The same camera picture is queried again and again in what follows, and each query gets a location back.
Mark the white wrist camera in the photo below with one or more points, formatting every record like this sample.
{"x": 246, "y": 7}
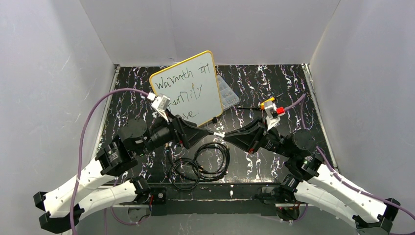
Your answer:
{"x": 159, "y": 104}
{"x": 273, "y": 114}

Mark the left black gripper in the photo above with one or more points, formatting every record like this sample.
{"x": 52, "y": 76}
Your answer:
{"x": 177, "y": 130}

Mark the orange handled screwdriver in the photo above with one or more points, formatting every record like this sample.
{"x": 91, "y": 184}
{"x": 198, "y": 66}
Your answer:
{"x": 249, "y": 108}

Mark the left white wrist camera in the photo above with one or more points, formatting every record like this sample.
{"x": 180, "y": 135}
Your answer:
{"x": 159, "y": 104}

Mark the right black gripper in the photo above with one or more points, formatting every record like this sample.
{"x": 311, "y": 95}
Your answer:
{"x": 259, "y": 136}

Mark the yellow handled screwdriver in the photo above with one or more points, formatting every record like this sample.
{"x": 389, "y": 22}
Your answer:
{"x": 271, "y": 99}

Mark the aluminium front rail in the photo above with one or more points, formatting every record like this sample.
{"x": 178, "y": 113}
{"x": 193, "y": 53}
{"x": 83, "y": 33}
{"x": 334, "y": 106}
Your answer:
{"x": 262, "y": 199}

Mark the yellow framed whiteboard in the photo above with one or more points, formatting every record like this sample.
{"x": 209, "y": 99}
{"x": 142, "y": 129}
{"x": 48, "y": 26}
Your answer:
{"x": 192, "y": 87}

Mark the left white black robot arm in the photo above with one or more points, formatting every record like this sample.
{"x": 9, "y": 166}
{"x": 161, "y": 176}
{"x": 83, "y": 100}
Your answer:
{"x": 80, "y": 196}

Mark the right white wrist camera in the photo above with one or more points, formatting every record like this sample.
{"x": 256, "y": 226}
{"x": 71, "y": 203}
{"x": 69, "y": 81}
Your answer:
{"x": 273, "y": 114}

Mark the clear plastic screw box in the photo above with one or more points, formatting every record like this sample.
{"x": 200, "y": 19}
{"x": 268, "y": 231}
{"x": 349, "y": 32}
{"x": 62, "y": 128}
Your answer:
{"x": 228, "y": 96}

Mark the black white marker pen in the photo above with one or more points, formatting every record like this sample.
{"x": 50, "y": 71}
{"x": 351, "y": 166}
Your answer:
{"x": 219, "y": 134}

